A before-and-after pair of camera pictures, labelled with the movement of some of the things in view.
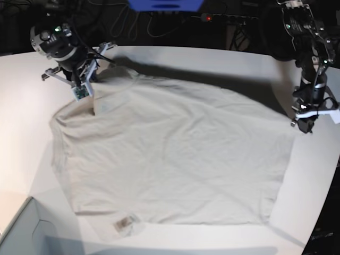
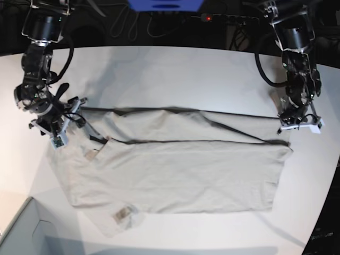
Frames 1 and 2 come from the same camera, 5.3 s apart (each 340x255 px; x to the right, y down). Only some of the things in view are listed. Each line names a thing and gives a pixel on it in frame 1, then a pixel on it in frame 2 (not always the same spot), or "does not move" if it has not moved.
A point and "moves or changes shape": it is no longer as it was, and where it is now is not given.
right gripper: [313, 100] → [292, 117]
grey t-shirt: [151, 153] moves or changes shape
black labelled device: [325, 239] does not move
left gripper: [77, 70] → [55, 124]
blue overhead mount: [166, 5] does not move
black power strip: [227, 18] does not move
